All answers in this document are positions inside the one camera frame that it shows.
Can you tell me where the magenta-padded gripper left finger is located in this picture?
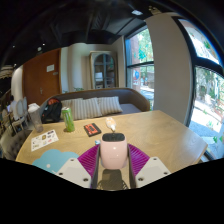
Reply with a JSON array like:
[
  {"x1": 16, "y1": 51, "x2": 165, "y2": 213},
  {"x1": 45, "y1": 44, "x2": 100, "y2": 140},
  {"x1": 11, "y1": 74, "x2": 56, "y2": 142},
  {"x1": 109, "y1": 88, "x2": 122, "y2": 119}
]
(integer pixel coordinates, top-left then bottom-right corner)
[{"x1": 54, "y1": 143, "x2": 102, "y2": 190}]

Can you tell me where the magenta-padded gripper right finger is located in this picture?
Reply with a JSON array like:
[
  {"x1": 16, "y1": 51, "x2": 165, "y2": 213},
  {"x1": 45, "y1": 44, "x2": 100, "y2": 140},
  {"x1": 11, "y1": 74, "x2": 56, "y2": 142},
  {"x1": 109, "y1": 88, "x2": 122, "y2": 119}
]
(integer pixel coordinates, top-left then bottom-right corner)
[{"x1": 127, "y1": 143, "x2": 172, "y2": 190}]

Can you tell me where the pink and black computer mouse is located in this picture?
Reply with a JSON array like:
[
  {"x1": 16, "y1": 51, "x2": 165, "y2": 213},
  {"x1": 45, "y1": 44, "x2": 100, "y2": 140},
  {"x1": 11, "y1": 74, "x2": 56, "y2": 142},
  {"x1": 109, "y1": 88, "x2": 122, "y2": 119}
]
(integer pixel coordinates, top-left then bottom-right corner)
[{"x1": 99, "y1": 132, "x2": 129, "y2": 170}]

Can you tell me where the blue cloud-shaped mouse pad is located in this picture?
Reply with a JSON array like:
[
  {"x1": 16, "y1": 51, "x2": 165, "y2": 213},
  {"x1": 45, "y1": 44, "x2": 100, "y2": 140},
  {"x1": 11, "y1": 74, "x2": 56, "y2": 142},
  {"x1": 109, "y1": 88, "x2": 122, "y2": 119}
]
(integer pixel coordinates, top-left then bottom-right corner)
[{"x1": 32, "y1": 148, "x2": 80, "y2": 175}]

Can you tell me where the white sticker sheet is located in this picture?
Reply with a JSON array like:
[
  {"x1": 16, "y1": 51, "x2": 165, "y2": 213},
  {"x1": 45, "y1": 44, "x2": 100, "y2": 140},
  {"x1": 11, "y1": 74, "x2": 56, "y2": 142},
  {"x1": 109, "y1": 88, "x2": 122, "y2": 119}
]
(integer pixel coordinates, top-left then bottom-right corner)
[{"x1": 30, "y1": 129, "x2": 60, "y2": 153}]

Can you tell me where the black and red small box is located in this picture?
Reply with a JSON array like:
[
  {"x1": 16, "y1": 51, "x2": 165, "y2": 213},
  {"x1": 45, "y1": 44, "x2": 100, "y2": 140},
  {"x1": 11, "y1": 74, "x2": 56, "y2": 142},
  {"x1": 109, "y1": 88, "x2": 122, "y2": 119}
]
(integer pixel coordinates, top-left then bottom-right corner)
[{"x1": 83, "y1": 122, "x2": 102, "y2": 138}]

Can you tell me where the green drink can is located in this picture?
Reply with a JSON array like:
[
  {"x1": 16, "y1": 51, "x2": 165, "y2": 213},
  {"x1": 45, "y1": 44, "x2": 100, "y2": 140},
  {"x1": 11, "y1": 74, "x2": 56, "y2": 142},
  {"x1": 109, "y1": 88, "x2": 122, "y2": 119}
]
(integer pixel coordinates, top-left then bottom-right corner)
[{"x1": 61, "y1": 106, "x2": 76, "y2": 133}]

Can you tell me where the white tube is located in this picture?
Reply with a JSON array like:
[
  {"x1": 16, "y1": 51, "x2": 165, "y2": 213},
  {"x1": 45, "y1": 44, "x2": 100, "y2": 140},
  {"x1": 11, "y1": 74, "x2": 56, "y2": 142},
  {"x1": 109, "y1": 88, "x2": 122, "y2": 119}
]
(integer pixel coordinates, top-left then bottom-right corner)
[{"x1": 105, "y1": 116, "x2": 117, "y2": 132}]

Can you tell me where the black backpack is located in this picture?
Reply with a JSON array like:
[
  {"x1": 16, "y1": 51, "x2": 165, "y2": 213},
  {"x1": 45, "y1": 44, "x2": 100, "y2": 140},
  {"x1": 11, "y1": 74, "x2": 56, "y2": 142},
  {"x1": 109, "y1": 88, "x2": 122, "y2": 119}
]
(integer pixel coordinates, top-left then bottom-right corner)
[{"x1": 40, "y1": 97, "x2": 63, "y2": 124}]

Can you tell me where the striped cushion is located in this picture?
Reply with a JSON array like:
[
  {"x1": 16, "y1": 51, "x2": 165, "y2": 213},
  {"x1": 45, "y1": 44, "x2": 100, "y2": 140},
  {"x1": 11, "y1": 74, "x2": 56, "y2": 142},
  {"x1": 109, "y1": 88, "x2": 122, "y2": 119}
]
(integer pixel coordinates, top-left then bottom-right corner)
[
  {"x1": 97, "y1": 96, "x2": 124, "y2": 116},
  {"x1": 60, "y1": 97, "x2": 103, "y2": 121}
]

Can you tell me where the clear shaker bottle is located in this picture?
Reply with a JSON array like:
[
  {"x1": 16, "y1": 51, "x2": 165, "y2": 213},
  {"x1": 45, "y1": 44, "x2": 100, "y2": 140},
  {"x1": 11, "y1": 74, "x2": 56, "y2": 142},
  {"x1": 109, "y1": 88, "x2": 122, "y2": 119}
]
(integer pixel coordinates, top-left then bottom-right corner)
[{"x1": 27, "y1": 102, "x2": 44, "y2": 134}]

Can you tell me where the grey tufted chair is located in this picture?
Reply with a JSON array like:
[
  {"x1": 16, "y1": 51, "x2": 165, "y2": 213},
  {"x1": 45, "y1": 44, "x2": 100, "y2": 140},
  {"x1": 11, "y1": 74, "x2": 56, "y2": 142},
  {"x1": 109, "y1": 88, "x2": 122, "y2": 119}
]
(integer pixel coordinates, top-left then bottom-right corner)
[{"x1": 0, "y1": 129, "x2": 33, "y2": 161}]

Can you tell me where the brown curved sofa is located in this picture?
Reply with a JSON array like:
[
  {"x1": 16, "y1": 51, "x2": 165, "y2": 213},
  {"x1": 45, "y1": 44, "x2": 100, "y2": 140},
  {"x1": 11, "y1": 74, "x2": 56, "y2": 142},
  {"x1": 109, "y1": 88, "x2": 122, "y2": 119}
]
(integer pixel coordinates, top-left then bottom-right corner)
[{"x1": 39, "y1": 87, "x2": 151, "y2": 125}]

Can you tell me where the group of white chairs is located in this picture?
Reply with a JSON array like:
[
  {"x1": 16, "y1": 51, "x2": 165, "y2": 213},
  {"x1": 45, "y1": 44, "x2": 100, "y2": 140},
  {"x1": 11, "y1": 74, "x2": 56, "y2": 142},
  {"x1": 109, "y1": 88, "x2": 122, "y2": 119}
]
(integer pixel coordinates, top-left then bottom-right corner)
[{"x1": 13, "y1": 96, "x2": 32, "y2": 128}]

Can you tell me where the person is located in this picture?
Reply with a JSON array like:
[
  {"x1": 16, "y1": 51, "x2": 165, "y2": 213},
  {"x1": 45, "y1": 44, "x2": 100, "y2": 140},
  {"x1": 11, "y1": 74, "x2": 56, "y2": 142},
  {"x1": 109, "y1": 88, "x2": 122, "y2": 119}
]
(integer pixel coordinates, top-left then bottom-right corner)
[{"x1": 6, "y1": 95, "x2": 17, "y2": 115}]

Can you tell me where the wooden door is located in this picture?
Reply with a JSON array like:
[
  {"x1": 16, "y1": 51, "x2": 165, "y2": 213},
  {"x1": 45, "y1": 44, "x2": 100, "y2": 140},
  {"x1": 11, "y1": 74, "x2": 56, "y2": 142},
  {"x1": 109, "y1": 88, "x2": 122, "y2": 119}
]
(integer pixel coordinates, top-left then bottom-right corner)
[{"x1": 22, "y1": 48, "x2": 62, "y2": 107}]

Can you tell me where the arched glass-door cabinet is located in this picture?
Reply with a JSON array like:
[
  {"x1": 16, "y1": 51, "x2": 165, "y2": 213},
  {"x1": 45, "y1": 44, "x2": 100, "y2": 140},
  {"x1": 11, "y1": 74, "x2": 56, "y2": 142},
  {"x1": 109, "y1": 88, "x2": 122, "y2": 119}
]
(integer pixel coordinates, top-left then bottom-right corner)
[{"x1": 89, "y1": 50, "x2": 118, "y2": 90}]

